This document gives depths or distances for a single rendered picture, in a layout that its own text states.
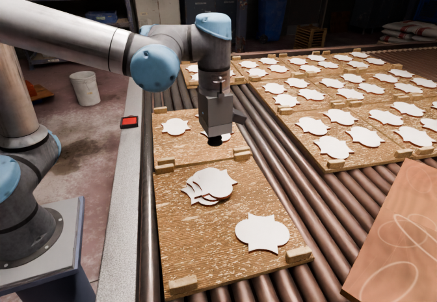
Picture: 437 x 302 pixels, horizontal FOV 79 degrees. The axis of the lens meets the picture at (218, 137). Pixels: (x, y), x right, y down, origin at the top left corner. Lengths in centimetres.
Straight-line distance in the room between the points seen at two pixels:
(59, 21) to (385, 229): 72
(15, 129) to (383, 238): 87
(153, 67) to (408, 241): 60
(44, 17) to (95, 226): 173
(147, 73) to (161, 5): 514
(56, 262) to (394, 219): 81
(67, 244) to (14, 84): 42
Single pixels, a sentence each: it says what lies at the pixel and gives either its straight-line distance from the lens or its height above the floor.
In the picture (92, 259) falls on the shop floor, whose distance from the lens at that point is 195.
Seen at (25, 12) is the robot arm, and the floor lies 145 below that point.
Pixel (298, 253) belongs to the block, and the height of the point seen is 96.
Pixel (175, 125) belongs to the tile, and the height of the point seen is 95.
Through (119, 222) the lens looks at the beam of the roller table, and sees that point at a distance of 82.
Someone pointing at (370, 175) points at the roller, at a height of 91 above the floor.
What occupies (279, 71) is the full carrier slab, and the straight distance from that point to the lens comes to 176.
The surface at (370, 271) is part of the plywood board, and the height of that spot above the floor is 104.
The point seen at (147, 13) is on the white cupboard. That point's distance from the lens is 556.
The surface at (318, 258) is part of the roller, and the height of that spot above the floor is 92.
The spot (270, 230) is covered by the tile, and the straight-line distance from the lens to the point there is 73.
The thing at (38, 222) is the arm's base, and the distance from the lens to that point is 86.
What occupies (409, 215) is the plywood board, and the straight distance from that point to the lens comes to 75.
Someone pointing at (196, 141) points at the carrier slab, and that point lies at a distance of 104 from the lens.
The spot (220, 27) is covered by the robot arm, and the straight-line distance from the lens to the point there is 57.
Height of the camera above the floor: 151
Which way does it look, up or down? 33 degrees down
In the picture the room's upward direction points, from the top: straight up
